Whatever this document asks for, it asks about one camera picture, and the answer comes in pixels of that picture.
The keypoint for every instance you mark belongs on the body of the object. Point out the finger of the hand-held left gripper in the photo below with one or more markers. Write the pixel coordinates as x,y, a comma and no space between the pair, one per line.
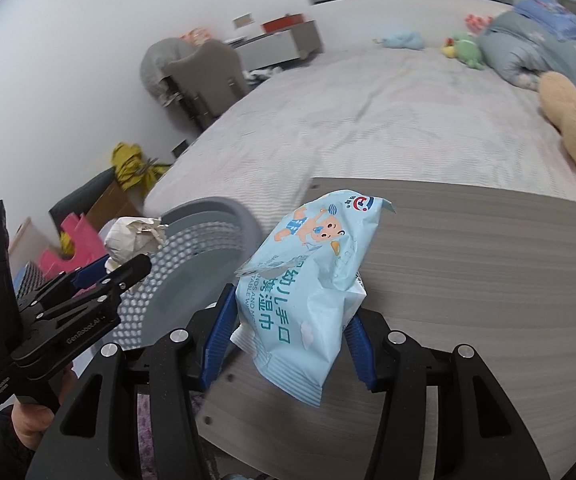
128,272
90,272

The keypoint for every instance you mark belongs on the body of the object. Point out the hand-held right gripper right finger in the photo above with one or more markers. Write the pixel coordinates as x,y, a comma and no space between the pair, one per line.
362,355

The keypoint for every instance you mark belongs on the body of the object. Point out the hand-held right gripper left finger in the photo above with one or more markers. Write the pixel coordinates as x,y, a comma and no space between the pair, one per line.
220,330

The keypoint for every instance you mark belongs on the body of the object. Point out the white paper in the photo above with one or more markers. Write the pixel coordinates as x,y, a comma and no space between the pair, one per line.
128,242

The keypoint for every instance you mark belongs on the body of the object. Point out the grey perforated plastic basket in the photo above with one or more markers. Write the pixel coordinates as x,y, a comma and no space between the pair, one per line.
193,270

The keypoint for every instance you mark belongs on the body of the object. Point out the light blue wet wipes packet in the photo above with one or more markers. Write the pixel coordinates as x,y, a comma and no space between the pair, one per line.
308,310

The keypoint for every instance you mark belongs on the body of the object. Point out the person's left forearm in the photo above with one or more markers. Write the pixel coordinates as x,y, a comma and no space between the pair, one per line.
8,450

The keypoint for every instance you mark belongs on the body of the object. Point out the person's left hand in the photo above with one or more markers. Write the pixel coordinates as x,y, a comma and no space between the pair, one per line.
33,420

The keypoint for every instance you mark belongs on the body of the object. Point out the pink foam piece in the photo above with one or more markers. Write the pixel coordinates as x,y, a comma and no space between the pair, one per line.
75,240

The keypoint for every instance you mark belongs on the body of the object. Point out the black white checkered box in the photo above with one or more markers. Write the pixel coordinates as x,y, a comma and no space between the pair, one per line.
33,280

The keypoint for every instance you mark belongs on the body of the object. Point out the brown cardboard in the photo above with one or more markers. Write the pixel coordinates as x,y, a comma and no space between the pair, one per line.
113,205

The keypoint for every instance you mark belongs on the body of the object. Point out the dark flat panel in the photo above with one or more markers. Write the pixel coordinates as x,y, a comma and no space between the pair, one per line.
78,195

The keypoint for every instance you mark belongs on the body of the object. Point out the yellow bag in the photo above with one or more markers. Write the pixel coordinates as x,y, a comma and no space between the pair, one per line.
128,165

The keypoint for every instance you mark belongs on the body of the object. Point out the grey cloth bundle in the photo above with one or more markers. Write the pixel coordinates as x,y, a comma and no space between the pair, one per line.
158,65

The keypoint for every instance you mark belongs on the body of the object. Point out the grey chair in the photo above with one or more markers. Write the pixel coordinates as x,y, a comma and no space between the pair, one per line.
208,70

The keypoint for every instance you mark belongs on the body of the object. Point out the grey bed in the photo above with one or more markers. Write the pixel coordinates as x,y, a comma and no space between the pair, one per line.
367,110

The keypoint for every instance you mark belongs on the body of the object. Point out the pink orange toy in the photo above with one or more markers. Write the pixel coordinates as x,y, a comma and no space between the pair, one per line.
195,36

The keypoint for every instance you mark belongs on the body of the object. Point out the grey nightstand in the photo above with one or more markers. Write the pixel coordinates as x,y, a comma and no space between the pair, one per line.
278,45

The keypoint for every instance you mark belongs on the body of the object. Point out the red box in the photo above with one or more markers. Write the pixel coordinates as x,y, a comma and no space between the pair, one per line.
283,22

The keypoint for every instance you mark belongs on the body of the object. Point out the light blue plush toy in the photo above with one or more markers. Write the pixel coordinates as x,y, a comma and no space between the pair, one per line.
402,40

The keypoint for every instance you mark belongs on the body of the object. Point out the green frog plush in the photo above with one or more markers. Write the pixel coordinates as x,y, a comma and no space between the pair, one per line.
465,50

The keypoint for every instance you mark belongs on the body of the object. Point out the blue floral quilt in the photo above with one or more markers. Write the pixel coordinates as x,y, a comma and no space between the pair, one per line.
522,50

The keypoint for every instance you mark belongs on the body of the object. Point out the pink plush toy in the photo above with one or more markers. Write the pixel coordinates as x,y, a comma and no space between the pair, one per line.
475,22

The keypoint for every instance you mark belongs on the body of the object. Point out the blue printed pillow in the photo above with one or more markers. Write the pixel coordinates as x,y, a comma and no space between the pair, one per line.
552,15

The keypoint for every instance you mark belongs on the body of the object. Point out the grey wall plate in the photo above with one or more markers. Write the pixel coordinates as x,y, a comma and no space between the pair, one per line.
242,19

